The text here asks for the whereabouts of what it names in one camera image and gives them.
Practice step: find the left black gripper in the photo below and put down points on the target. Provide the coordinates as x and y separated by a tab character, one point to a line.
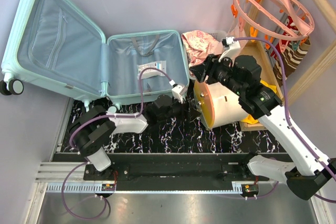
187	112

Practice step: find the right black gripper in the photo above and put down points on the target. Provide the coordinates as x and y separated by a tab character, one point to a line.
200	71

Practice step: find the cream pink-print cloth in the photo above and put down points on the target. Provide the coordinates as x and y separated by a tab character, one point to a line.
199	48

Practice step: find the white round drum box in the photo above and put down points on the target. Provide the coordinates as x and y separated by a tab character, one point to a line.
218	105

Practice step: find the white toiletry pack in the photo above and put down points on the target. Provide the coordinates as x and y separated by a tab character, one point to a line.
151	69

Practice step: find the light blue hard-shell suitcase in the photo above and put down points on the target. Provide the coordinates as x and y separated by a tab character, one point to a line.
54	45

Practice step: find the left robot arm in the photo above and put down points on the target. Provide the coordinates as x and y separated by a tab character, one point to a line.
92	131

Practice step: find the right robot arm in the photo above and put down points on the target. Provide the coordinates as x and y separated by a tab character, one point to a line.
309	169

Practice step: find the black marble pattern mat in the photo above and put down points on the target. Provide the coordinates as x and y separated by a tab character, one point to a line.
178	136

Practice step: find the white perforated plastic basket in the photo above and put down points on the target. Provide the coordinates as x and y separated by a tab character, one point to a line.
219	33

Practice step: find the translucent pink plastic bag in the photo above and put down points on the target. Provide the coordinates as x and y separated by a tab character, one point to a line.
237	32

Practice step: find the wooden tray base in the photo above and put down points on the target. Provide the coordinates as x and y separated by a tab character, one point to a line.
257	50

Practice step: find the yellow cloth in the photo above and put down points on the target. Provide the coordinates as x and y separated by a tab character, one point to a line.
249	119

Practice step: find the brown striped cloth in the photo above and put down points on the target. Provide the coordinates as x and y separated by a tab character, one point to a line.
291	60

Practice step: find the pink round clip hanger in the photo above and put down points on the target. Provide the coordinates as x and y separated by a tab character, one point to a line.
268	17

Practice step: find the red cloth item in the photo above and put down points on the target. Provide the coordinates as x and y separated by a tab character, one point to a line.
291	25

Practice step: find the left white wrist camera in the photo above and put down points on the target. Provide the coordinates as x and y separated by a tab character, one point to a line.
179	91

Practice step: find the wooden hanger rack frame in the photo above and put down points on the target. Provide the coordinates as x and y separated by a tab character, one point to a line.
321	55

